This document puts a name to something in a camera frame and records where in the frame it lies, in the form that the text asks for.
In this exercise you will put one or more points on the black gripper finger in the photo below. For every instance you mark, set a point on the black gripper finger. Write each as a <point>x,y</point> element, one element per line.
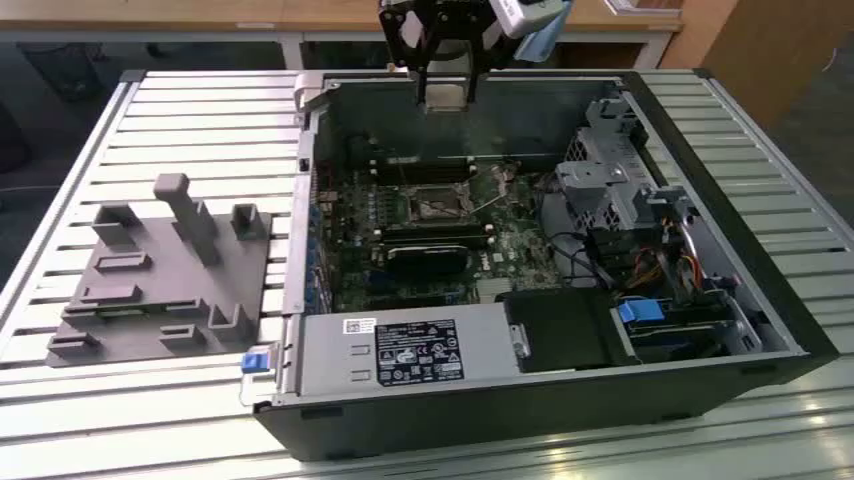
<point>477,75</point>
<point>424,75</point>

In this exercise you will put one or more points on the silver CPU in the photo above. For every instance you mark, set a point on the silver CPU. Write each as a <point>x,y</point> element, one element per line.
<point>445,97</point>

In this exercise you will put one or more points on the CPU socket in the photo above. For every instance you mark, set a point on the CPU socket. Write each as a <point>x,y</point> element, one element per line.
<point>436,204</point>

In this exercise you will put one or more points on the pale blue teach pendant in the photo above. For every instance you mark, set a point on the pale blue teach pendant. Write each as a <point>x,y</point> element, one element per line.
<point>543,42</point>

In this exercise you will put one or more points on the white paper tray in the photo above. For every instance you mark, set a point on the white paper tray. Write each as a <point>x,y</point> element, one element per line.
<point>640,5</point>

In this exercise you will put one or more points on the metal disk bay cage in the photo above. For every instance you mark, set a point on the metal disk bay cage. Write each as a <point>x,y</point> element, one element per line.
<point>600,200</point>

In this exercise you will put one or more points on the green motherboard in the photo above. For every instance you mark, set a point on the green motherboard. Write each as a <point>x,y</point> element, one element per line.
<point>520,250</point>

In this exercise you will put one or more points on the wooden desk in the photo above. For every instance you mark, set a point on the wooden desk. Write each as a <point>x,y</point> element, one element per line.
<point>200,15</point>

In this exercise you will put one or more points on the graphics card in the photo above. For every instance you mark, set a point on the graphics card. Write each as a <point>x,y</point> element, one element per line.
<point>427,257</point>

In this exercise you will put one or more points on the wooden cabinet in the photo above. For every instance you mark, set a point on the wooden cabinet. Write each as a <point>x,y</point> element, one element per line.
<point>753,50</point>

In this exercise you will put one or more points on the silver chipset heatsink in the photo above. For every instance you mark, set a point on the silver chipset heatsink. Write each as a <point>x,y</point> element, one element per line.
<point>493,290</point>

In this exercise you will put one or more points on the black plastic shroud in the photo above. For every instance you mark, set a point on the black plastic shroud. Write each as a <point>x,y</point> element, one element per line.
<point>567,330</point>

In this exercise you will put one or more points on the blue disk carrier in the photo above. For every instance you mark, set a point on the blue disk carrier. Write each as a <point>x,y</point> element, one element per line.
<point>640,312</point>

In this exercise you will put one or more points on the black waste bin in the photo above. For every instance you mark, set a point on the black waste bin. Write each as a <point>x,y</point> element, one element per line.
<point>60,70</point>

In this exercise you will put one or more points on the grey parts rack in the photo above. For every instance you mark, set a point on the grey parts rack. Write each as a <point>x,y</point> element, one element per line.
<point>166,280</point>

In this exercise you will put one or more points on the grey power supply unit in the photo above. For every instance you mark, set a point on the grey power supply unit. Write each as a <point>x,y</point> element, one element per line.
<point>333,360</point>

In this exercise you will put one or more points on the blue case latch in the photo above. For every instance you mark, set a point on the blue case latch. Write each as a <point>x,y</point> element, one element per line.
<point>253,363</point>

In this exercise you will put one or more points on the green RAM stick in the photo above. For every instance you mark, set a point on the green RAM stick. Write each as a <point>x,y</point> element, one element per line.
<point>133,311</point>

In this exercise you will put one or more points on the black PC case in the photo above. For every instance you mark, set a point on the black PC case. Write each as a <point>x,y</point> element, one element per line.
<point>467,430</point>

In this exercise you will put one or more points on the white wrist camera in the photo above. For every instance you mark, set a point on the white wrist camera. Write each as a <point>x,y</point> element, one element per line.
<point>520,15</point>

